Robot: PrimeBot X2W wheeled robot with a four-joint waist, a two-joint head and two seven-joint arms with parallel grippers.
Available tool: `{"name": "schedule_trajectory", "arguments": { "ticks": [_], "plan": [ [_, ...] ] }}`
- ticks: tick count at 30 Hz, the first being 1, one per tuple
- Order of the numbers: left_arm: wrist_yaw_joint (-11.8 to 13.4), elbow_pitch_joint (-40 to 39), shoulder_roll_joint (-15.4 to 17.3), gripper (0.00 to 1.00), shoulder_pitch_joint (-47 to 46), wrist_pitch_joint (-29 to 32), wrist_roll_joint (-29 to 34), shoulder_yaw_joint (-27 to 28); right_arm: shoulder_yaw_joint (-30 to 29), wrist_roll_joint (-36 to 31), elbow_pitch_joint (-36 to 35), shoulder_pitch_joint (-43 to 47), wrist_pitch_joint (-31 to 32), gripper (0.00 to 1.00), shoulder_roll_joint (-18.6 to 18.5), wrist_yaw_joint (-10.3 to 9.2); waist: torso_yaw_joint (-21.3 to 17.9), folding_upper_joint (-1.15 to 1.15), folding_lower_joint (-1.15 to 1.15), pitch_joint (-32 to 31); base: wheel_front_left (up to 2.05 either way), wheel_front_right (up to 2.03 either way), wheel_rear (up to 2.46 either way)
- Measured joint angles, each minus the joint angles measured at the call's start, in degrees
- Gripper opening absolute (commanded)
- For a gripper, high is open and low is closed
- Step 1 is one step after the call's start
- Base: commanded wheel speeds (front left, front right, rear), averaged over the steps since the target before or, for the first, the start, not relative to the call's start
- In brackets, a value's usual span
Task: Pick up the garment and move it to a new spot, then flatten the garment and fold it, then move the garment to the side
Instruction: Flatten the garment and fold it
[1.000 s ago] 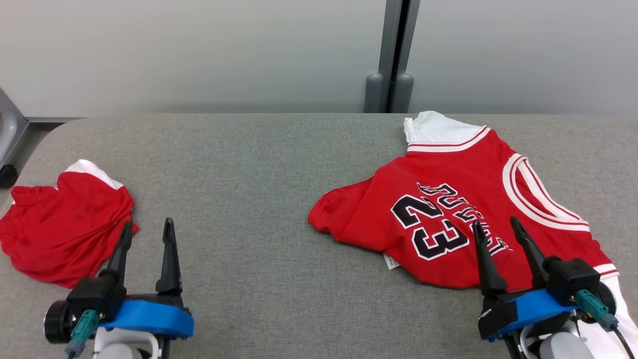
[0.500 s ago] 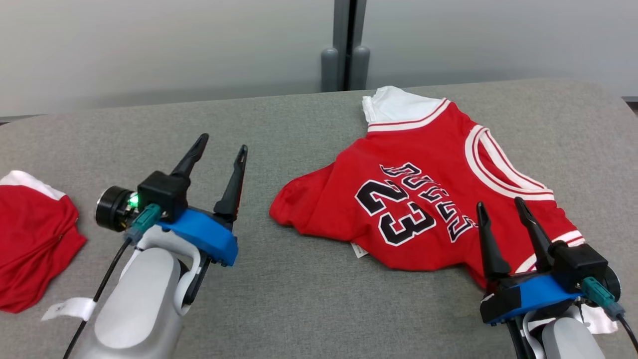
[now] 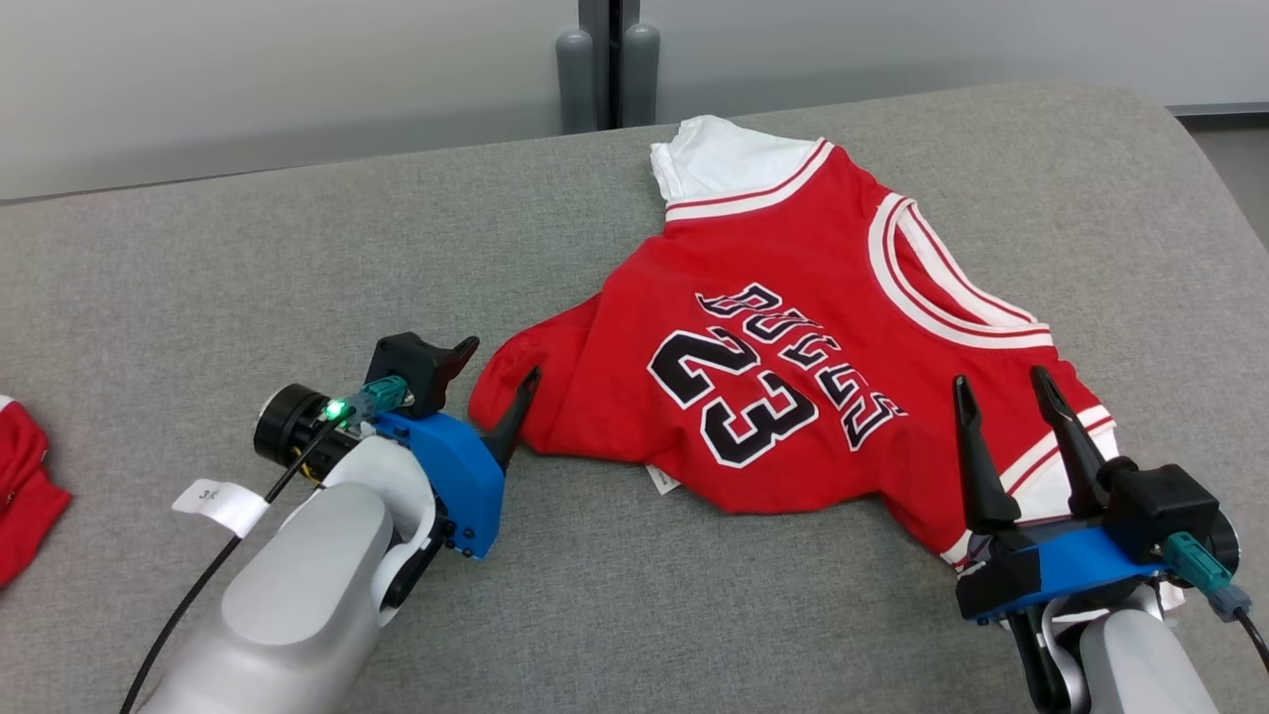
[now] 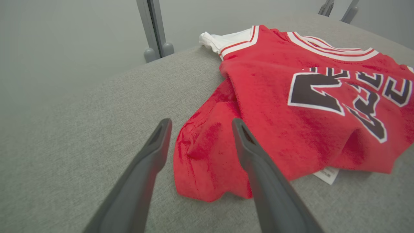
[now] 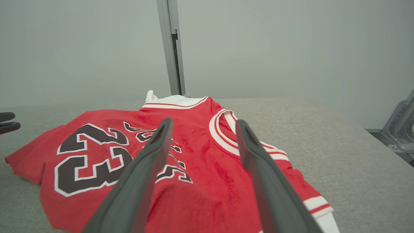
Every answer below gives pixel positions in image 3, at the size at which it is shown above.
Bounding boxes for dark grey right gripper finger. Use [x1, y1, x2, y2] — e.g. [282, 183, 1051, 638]
[1030, 365, 1113, 519]
[952, 374, 1023, 536]

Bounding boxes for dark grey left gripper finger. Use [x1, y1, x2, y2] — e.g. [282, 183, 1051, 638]
[444, 335, 483, 390]
[480, 366, 544, 473]

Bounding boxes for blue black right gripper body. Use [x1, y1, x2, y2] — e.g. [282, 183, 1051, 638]
[955, 521, 1171, 627]

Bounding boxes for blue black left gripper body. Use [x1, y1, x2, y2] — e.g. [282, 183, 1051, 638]
[372, 409, 508, 561]

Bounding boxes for red Bulls 23 jersey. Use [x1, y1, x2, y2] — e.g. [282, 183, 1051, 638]
[468, 114, 1191, 621]

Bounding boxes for red basketball shorts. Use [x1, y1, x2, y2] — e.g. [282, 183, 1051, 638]
[0, 395, 73, 588]

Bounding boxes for white paper cable tag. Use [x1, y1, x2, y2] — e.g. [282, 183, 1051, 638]
[172, 479, 271, 539]

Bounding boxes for grey metal partition post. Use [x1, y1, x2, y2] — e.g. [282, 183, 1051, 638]
[555, 0, 661, 135]

